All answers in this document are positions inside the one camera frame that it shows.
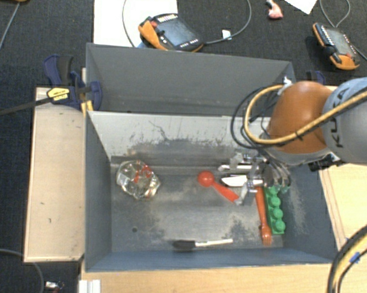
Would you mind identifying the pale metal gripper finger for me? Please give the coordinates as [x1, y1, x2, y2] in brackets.
[217, 163, 252, 174]
[220, 174, 250, 189]

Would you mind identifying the red plastic spoon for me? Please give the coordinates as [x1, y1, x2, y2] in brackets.
[196, 170, 242, 206]

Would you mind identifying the green toy building block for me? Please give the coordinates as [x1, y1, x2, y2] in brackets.
[263, 184, 288, 236]

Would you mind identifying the grey metal bin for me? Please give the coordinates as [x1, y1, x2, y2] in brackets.
[77, 42, 346, 282]

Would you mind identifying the clear glass with red print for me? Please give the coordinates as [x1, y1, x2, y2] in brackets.
[114, 159, 163, 202]

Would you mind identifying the pale wood board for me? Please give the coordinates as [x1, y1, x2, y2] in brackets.
[23, 86, 91, 265]

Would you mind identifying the black cylinder on white bracket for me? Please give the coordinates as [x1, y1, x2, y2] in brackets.
[308, 152, 342, 174]

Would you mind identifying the black spatula with white handle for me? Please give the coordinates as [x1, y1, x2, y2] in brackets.
[171, 236, 234, 254]

